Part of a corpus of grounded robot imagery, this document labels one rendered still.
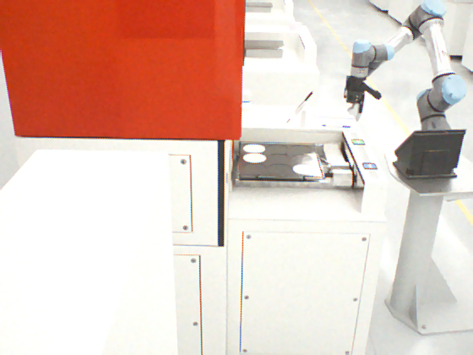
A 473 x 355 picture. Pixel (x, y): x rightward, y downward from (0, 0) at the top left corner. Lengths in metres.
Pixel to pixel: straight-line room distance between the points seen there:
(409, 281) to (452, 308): 0.36
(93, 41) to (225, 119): 0.47
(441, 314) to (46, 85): 2.26
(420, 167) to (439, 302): 0.90
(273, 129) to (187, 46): 1.04
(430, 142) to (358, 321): 0.85
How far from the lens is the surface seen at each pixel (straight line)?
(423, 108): 2.61
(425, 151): 2.52
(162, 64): 1.68
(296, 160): 2.41
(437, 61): 2.60
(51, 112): 1.81
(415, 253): 2.79
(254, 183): 2.32
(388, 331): 2.91
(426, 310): 3.08
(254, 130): 2.59
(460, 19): 8.78
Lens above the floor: 1.88
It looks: 26 degrees down
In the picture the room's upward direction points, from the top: 1 degrees clockwise
